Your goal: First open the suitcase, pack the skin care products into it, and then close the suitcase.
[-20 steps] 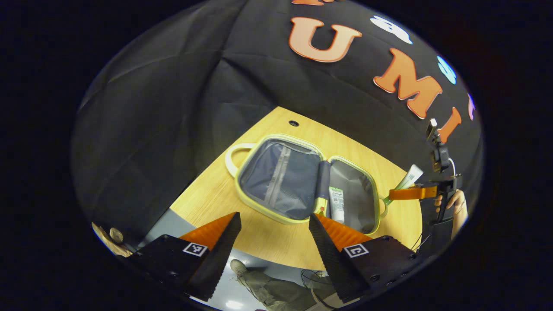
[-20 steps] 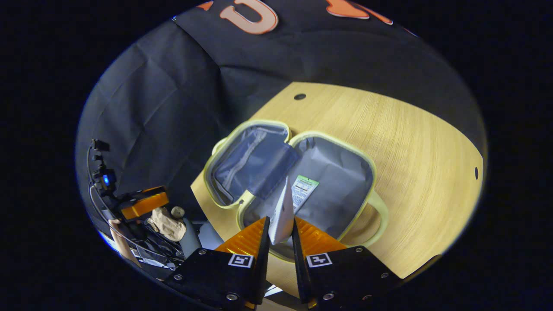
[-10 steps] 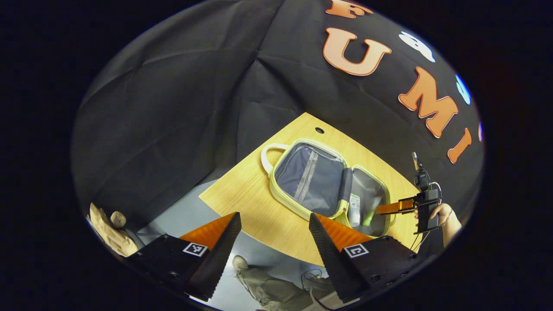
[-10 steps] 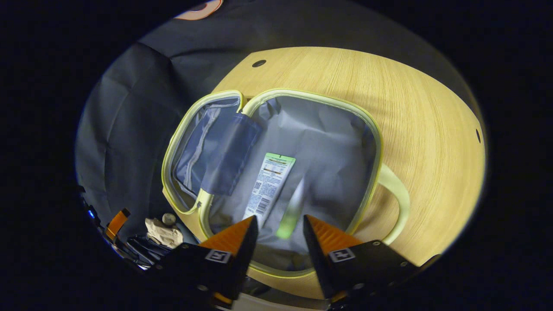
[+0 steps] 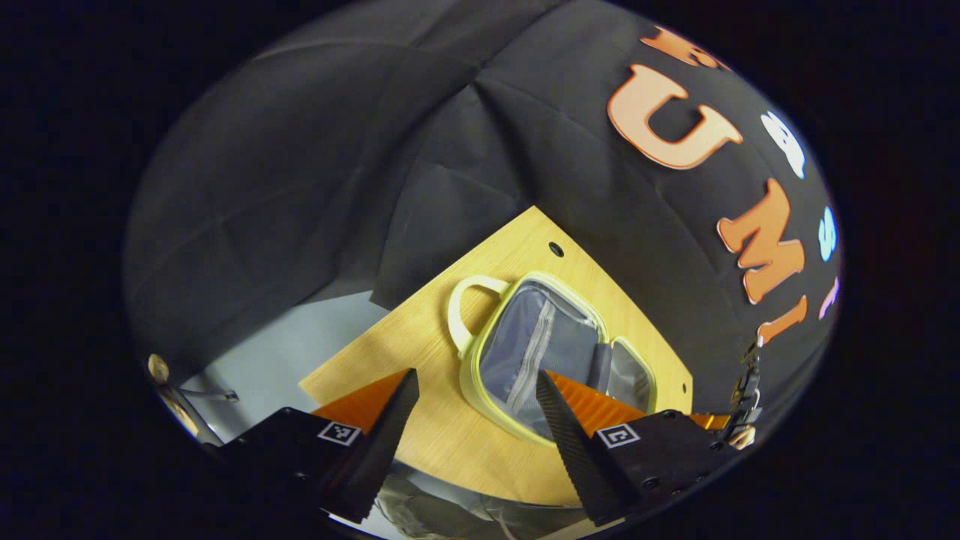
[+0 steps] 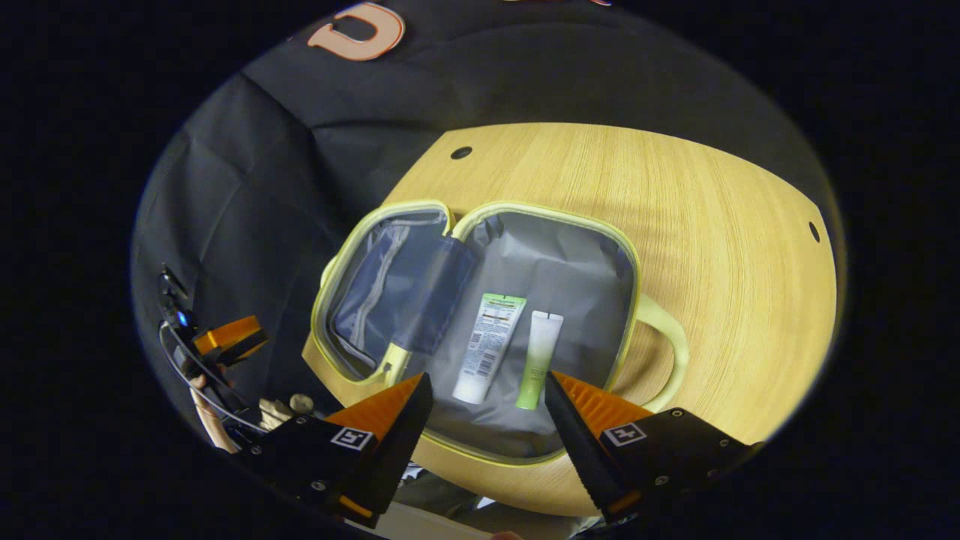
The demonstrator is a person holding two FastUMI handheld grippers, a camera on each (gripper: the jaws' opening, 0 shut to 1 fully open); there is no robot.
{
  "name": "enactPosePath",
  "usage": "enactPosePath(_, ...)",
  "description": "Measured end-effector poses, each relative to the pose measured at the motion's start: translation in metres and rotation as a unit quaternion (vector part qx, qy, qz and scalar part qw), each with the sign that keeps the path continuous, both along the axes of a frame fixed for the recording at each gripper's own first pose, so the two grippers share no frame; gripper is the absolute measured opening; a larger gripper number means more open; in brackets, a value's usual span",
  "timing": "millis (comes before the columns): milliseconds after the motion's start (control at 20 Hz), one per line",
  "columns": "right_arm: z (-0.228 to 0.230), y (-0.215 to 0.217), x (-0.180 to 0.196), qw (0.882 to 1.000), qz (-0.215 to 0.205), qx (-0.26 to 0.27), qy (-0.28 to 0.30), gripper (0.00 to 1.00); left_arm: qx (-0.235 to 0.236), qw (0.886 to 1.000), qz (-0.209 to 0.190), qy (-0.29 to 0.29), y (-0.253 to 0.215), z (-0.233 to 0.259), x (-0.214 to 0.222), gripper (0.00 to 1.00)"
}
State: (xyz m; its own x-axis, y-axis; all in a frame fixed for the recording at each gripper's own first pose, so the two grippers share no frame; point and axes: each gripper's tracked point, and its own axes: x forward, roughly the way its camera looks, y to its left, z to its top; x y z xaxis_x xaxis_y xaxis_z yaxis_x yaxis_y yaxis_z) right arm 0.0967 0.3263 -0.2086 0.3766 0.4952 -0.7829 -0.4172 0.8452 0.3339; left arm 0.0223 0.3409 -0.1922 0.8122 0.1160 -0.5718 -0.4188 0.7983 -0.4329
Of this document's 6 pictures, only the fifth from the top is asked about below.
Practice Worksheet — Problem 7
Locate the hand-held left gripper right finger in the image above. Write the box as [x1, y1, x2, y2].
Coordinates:
[535, 369, 742, 527]

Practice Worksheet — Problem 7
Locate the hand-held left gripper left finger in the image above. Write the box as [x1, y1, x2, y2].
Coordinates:
[217, 368, 420, 525]

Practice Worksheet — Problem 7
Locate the cream suitcase with grey lining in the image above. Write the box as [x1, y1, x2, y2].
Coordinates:
[448, 271, 661, 449]

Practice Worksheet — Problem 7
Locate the person's grey clothing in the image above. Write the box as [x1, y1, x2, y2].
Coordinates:
[373, 472, 593, 540]

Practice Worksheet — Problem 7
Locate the thin dark floor cable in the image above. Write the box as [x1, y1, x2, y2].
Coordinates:
[178, 385, 239, 403]

